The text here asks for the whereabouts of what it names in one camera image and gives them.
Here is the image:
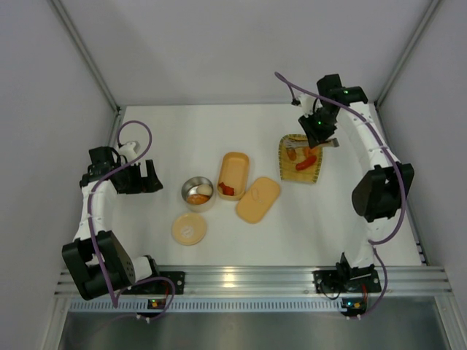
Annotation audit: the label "right aluminium frame post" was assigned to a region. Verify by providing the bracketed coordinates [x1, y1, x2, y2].
[374, 0, 444, 110]

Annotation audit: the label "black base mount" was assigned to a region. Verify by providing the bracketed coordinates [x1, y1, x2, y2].
[131, 271, 185, 295]
[313, 270, 382, 294]

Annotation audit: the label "left aluminium frame post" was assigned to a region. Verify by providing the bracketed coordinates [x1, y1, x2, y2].
[47, 0, 120, 114]

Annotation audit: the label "slotted grey cable duct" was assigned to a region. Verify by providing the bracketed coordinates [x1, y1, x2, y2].
[69, 297, 363, 314]

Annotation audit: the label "red chicken wing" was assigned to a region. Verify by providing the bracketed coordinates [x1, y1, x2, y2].
[218, 182, 235, 196]

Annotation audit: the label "tan oblong lunch box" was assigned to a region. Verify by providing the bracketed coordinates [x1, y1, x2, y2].
[217, 152, 250, 201]

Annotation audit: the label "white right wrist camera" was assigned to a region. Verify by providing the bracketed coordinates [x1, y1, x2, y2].
[291, 94, 317, 114]

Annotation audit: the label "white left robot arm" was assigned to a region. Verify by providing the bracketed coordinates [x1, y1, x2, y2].
[61, 141, 163, 300]

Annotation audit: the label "white egg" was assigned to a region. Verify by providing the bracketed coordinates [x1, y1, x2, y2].
[196, 184, 213, 197]

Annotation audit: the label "round tan bowl lid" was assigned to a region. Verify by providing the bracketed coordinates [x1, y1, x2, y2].
[171, 213, 207, 246]

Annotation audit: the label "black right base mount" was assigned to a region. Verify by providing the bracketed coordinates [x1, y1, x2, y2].
[313, 270, 382, 294]

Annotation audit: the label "brown roasted potato piece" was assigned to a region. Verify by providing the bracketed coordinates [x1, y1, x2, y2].
[286, 148, 297, 161]

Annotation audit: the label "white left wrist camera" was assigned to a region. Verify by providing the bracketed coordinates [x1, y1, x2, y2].
[117, 141, 141, 163]

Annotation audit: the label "tan oblong box lid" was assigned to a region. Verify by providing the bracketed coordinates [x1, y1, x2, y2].
[236, 176, 281, 224]

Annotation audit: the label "red sausage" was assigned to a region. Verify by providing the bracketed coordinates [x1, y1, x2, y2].
[296, 155, 317, 171]

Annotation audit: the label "woven bamboo tray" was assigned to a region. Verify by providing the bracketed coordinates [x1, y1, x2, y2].
[278, 134, 323, 184]

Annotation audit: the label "round steel bowl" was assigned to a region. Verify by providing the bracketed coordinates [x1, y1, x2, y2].
[181, 176, 215, 213]

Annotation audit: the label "orange fried dumpling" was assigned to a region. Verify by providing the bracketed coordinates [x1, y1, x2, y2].
[303, 147, 319, 158]

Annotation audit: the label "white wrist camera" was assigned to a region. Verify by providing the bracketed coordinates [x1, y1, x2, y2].
[291, 94, 317, 114]
[117, 141, 141, 163]

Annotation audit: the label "metal tongs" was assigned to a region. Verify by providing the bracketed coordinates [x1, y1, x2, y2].
[284, 138, 339, 149]

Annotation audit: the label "aluminium frame post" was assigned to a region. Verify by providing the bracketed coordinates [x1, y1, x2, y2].
[47, 0, 120, 114]
[374, 0, 444, 110]

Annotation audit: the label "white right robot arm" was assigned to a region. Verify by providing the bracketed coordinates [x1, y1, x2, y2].
[296, 74, 414, 290]

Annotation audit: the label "sesame bread bun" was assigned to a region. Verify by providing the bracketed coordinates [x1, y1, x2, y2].
[186, 194, 210, 206]

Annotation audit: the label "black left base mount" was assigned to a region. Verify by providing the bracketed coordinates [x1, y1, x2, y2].
[131, 271, 185, 295]

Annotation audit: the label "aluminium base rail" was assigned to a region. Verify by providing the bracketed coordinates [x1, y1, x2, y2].
[54, 265, 453, 295]

